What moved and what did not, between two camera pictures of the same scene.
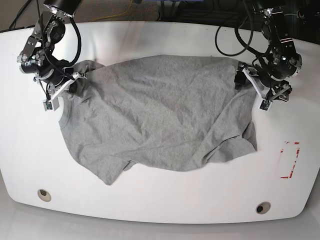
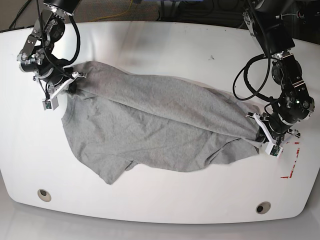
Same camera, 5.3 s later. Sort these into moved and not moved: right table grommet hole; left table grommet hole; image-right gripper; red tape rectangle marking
Moved: image-right gripper
Not moved: red tape rectangle marking; left table grommet hole; right table grommet hole
